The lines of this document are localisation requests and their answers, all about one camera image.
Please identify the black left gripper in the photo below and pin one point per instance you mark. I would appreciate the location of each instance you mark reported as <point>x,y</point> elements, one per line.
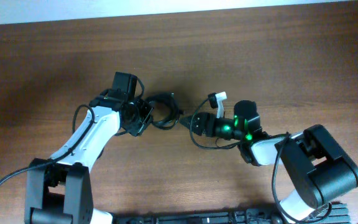
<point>146,107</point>

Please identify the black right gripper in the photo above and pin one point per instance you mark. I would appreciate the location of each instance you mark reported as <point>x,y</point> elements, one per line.
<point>209,120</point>

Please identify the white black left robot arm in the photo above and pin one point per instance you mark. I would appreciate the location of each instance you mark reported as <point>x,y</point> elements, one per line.
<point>58,189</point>

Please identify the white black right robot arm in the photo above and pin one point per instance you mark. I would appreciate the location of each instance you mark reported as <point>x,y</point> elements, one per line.
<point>310,168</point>

